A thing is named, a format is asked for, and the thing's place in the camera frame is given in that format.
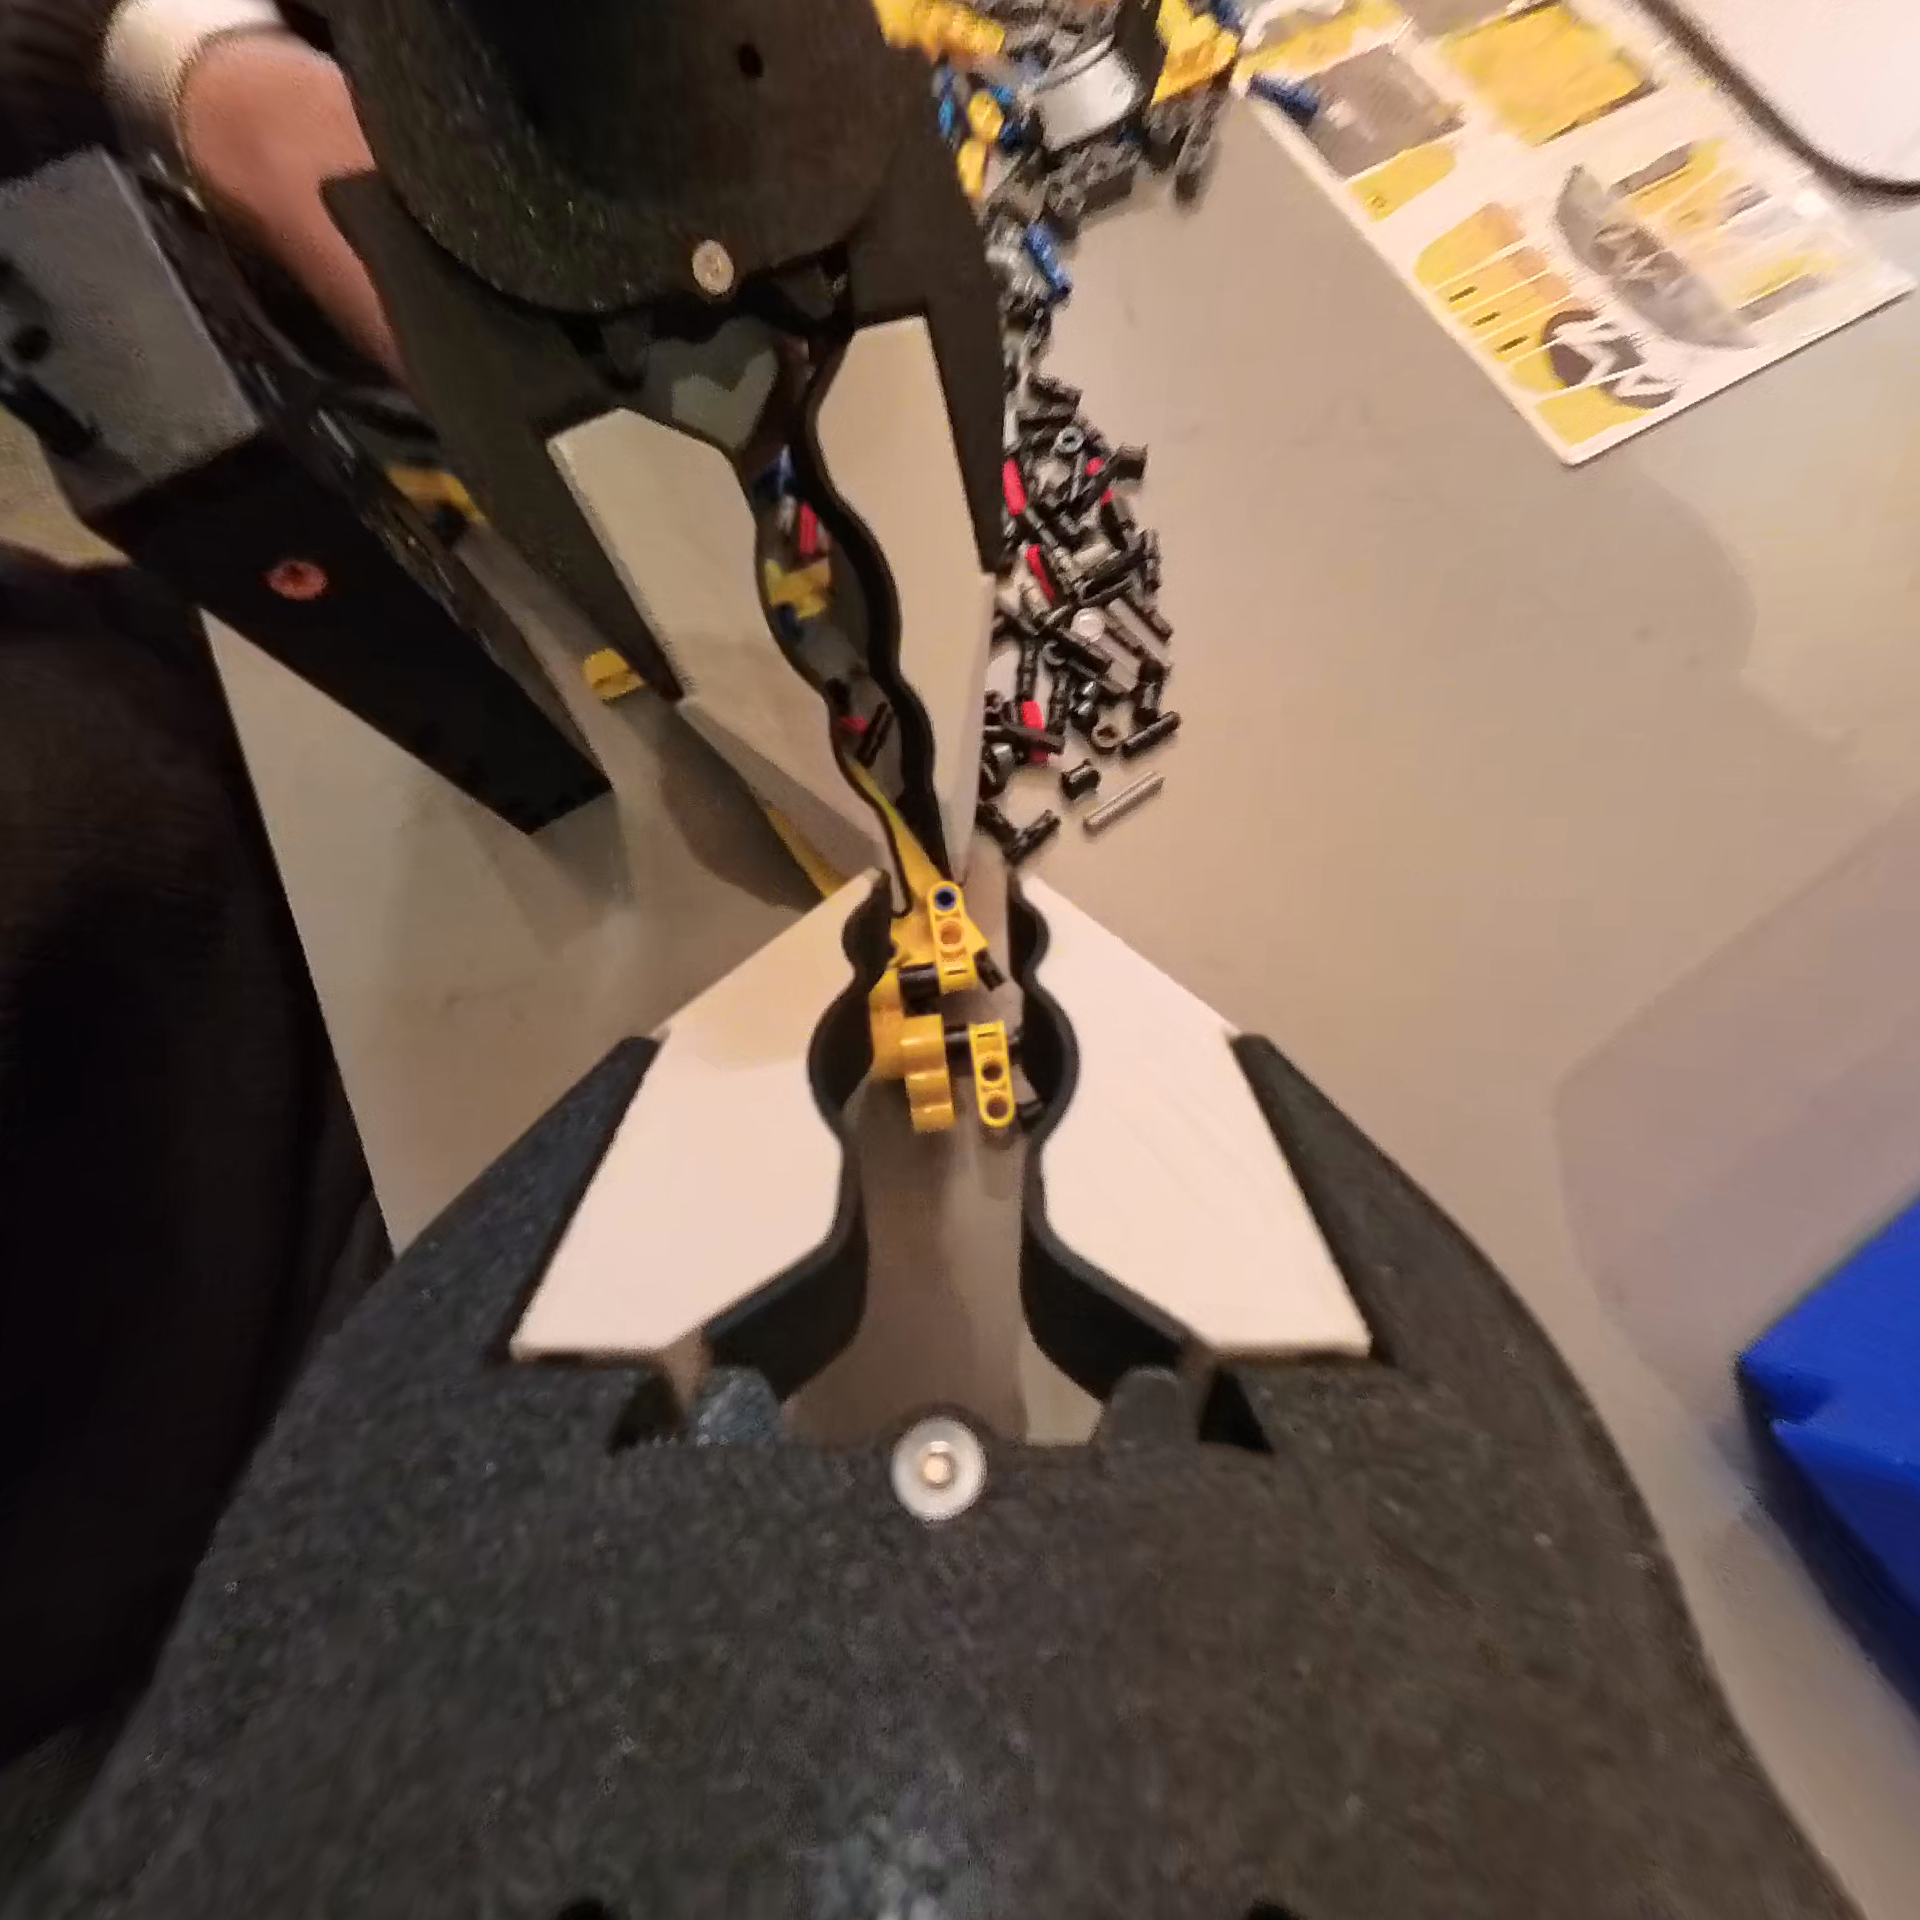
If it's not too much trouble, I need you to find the pile of black red pins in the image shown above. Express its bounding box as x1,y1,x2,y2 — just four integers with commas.
971,372,1187,868

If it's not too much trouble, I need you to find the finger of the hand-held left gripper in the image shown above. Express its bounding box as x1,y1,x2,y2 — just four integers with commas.
544,403,903,910
803,304,1000,890

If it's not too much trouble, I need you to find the blue plastic bin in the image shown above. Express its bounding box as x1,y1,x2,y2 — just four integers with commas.
1738,1191,1920,1705

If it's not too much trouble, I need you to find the yellow toy brick assembly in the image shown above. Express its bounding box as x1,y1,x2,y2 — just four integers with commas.
866,878,1030,1137

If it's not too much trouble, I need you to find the thin yellow toy beam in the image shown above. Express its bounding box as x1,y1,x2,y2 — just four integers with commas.
758,758,922,915

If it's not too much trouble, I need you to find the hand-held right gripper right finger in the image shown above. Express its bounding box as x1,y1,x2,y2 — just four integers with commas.
1007,872,1376,1408

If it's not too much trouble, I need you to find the pile of mixed toy bricks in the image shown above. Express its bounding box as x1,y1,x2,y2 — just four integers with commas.
871,0,1329,308

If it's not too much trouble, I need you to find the person's left hand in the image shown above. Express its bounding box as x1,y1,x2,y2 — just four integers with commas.
177,32,405,377

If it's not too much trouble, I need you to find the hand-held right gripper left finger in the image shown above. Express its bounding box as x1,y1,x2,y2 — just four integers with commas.
507,867,889,1408

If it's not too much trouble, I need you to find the yellow black sticker sheet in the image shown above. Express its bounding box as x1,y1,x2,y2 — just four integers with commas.
1253,0,1920,466

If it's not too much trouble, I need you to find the person's dark knit sweater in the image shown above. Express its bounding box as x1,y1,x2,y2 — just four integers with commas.
0,547,400,1787

